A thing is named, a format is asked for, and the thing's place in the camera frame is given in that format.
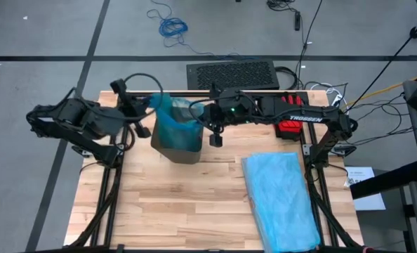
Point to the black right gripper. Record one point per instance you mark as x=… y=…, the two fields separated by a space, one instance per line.
x=217 y=109

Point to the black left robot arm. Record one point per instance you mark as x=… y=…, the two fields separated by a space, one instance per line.
x=96 y=151

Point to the black perforated computer case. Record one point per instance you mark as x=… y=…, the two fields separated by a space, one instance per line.
x=229 y=75

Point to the white power strip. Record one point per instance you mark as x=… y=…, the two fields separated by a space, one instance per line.
x=336 y=102

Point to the teal plastic trash bag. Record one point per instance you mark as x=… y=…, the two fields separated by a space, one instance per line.
x=177 y=137

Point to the black power strip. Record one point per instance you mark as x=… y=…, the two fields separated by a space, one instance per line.
x=297 y=21

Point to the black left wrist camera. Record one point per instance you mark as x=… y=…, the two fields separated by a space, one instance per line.
x=118 y=86

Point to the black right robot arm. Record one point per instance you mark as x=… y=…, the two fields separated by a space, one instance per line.
x=306 y=118

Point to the light blue trash bag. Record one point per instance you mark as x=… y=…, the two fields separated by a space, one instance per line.
x=278 y=204

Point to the dark translucent trash bin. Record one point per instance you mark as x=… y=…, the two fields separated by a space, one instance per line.
x=180 y=157

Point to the black beam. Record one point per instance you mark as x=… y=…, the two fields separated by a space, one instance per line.
x=380 y=184

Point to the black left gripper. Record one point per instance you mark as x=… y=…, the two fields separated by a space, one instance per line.
x=131 y=107

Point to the white paper sheet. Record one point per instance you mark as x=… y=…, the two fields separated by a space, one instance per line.
x=363 y=175

